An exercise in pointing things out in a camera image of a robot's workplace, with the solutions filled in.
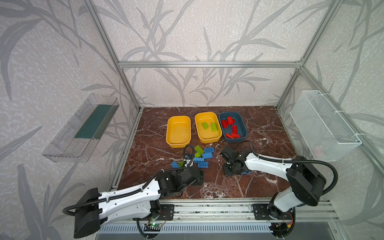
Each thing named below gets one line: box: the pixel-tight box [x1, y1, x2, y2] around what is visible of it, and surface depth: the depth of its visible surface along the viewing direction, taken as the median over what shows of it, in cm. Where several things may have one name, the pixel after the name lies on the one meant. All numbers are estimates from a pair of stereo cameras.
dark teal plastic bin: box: [219, 111, 248, 143], surface depth 108 cm
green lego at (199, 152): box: [194, 145, 205, 158], surface depth 96 cm
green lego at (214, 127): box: [211, 123, 217, 132], surface depth 108 cm
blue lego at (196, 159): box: [193, 157, 204, 163], surface depth 93 cm
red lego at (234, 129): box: [232, 125, 238, 134], surface depth 107 cm
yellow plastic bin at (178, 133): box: [165, 115, 192, 148], surface depth 107 cm
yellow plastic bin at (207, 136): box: [194, 111, 223, 144], surface depth 108 cm
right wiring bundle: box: [268, 212, 294, 237], surface depth 72 cm
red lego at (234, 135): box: [230, 132, 242, 139], surface depth 104 cm
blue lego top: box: [203, 146, 215, 153], surface depth 97 cm
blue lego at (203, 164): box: [197, 161, 209, 169], surface depth 91 cm
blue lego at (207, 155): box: [202, 152, 213, 159], surface depth 95 cm
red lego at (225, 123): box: [221, 120, 229, 129], surface depth 110 cm
